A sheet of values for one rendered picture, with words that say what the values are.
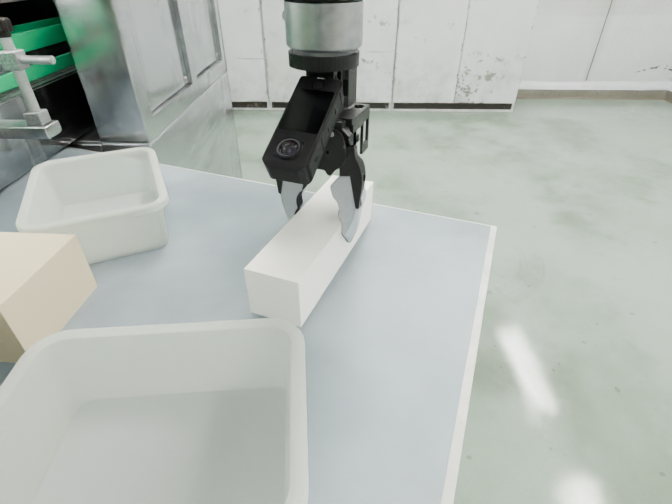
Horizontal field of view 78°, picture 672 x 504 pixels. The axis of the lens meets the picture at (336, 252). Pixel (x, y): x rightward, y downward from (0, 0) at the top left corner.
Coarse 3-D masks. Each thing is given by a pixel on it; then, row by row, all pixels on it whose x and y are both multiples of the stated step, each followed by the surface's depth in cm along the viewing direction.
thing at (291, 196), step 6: (282, 186) 49; (288, 186) 49; (294, 186) 49; (300, 186) 48; (306, 186) 50; (282, 192) 50; (288, 192) 49; (294, 192) 49; (300, 192) 50; (282, 198) 50; (288, 198) 50; (294, 198) 50; (300, 198) 51; (282, 204) 51; (288, 204) 50; (294, 204) 50; (300, 204) 51; (288, 210) 51; (294, 210) 51; (288, 216) 52
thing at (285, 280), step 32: (320, 192) 56; (288, 224) 49; (320, 224) 49; (256, 256) 44; (288, 256) 44; (320, 256) 45; (256, 288) 43; (288, 288) 41; (320, 288) 47; (288, 320) 44
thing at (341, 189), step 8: (344, 176) 46; (336, 184) 46; (344, 184) 46; (336, 192) 47; (344, 192) 47; (352, 192) 46; (336, 200) 48; (344, 200) 47; (352, 200) 47; (344, 208) 48; (352, 208) 47; (360, 208) 48; (344, 216) 48; (352, 216) 48; (360, 216) 49; (344, 224) 49; (352, 224) 49; (344, 232) 50; (352, 232) 50
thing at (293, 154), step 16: (304, 80) 41; (320, 80) 41; (336, 80) 41; (304, 96) 40; (320, 96) 40; (336, 96) 40; (288, 112) 40; (304, 112) 39; (320, 112) 39; (336, 112) 41; (288, 128) 39; (304, 128) 38; (320, 128) 38; (272, 144) 38; (288, 144) 37; (304, 144) 37; (320, 144) 38; (272, 160) 37; (288, 160) 37; (304, 160) 37; (272, 176) 38; (288, 176) 38; (304, 176) 37
